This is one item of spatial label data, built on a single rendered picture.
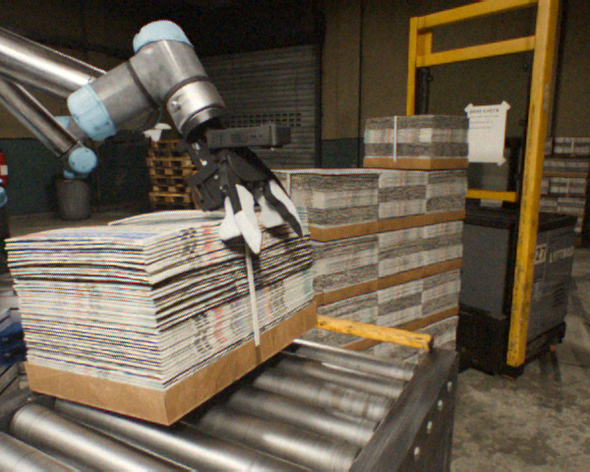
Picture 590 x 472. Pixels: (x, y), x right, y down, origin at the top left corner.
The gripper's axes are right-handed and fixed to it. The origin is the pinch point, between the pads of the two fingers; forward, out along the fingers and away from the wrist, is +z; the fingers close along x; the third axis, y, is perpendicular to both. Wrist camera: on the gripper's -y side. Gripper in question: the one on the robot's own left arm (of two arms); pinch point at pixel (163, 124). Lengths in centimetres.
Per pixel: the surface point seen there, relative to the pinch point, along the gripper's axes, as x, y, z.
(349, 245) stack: 42, 38, 55
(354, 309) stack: 46, 62, 57
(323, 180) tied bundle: 40, 14, 42
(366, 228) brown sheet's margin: 41, 33, 63
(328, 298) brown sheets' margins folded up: 46, 56, 45
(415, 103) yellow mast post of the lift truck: -27, -13, 149
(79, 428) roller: 112, 29, -47
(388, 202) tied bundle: 38, 24, 76
